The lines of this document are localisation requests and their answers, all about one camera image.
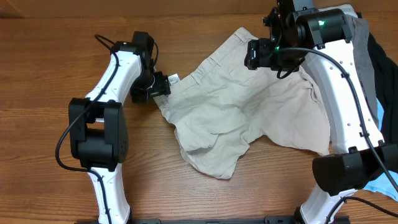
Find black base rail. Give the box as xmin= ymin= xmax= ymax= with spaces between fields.
xmin=128 ymin=216 xmax=293 ymax=224

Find light blue garment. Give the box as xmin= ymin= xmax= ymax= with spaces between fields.
xmin=364 ymin=100 xmax=397 ymax=201

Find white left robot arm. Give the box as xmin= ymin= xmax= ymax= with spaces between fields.
xmin=64 ymin=31 xmax=171 ymax=223

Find black garment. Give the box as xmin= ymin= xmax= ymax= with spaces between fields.
xmin=368 ymin=32 xmax=397 ymax=144

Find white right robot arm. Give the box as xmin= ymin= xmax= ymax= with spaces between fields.
xmin=244 ymin=1 xmax=397 ymax=224

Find beige khaki shorts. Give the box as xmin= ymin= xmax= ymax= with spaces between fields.
xmin=155 ymin=28 xmax=330 ymax=179

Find grey shorts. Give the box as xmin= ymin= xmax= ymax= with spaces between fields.
xmin=347 ymin=16 xmax=379 ymax=126

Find white speckled garment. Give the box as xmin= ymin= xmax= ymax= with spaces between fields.
xmin=319 ymin=4 xmax=358 ymax=18

